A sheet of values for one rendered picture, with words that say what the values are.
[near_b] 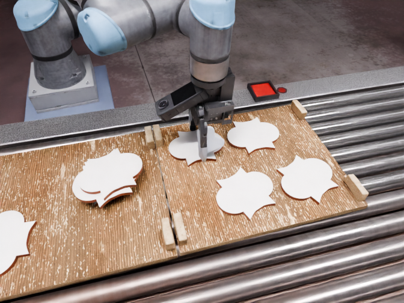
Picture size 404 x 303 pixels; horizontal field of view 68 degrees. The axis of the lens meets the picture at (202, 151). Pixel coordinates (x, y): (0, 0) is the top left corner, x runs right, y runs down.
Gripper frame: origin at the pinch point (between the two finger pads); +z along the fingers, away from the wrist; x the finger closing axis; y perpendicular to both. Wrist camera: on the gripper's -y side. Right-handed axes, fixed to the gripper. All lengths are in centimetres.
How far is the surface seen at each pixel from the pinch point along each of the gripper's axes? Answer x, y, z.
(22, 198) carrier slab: -4.8, -39.8, 2.7
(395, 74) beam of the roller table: 17, 73, 0
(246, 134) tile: 0.2, 13.3, -0.4
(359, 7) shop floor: 253, 266, 85
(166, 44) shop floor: 227, 29, 95
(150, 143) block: 2.2, -10.8, -0.6
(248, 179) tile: -13.4, 8.7, -0.3
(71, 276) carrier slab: -24.8, -29.1, 2.1
